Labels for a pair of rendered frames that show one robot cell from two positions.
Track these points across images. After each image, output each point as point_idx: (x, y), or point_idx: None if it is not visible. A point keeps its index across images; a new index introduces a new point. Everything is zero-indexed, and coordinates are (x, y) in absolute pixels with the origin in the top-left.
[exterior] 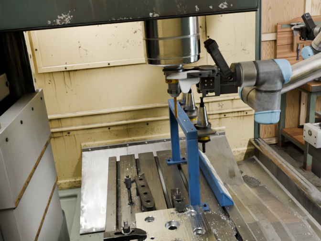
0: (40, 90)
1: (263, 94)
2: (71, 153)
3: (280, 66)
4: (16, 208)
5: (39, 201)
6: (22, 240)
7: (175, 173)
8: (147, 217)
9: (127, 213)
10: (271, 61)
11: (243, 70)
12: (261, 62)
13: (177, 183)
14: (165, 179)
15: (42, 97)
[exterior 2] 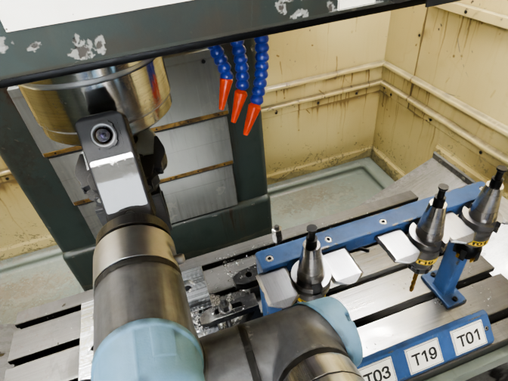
0: (208, 49)
1: None
2: (422, 148)
3: (91, 365)
4: (54, 158)
5: None
6: (66, 185)
7: (392, 296)
8: (192, 282)
9: (253, 262)
10: (111, 322)
11: (94, 253)
12: (109, 286)
13: (354, 308)
14: (363, 285)
15: (212, 60)
